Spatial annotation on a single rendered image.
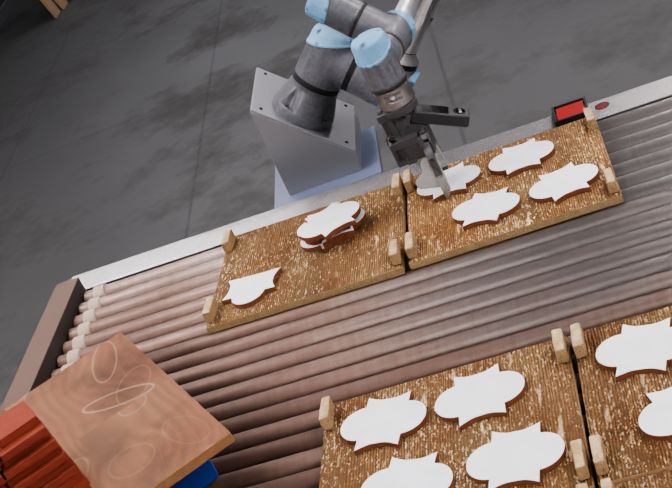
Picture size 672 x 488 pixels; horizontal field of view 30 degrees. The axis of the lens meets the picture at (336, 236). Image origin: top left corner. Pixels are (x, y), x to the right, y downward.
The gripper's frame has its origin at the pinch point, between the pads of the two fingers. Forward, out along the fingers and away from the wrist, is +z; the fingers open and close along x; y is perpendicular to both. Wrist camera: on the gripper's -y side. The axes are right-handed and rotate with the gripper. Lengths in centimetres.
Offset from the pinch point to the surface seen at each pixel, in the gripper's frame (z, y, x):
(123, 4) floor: 78, 253, -608
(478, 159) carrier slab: 1.2, -6.4, -6.8
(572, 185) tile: 1.2, -23.6, 18.6
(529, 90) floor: 95, -5, -241
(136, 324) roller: -2, 71, 11
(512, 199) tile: 0.4, -12.1, 16.5
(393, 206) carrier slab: 0.0, 12.4, 1.2
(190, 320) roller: -1, 57, 16
